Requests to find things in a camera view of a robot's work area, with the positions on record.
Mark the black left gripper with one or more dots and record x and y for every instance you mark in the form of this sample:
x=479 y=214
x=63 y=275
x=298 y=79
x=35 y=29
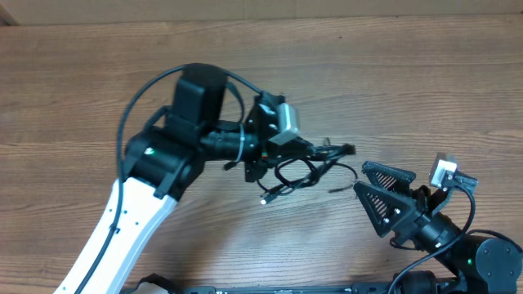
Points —
x=265 y=156

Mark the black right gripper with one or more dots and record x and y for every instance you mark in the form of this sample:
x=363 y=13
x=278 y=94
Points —
x=396 y=208

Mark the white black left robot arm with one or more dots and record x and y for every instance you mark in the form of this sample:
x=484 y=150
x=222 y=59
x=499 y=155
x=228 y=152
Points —
x=158 y=164

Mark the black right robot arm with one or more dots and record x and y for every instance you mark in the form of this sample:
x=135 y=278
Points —
x=480 y=260

